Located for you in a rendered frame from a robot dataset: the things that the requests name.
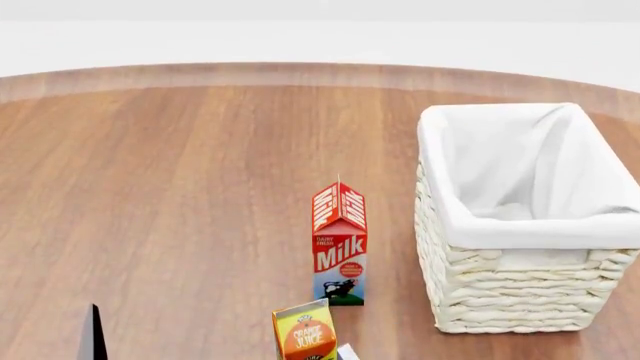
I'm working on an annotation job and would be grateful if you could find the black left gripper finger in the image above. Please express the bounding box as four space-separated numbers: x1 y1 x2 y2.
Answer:
76 303 110 360

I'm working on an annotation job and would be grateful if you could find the small white grey box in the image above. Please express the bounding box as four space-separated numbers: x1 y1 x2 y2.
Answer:
336 342 362 360

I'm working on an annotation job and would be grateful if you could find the red milk carton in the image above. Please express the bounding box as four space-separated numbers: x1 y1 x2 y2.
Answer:
311 172 370 308

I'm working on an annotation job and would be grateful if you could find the orange juice carton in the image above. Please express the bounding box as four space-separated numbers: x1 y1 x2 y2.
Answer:
271 297 340 360

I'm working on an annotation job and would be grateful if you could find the white woven basket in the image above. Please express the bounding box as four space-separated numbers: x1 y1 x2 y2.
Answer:
413 102 640 336

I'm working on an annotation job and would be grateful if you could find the white cloth basket liner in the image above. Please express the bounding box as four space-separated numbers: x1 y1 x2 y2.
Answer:
417 102 640 250

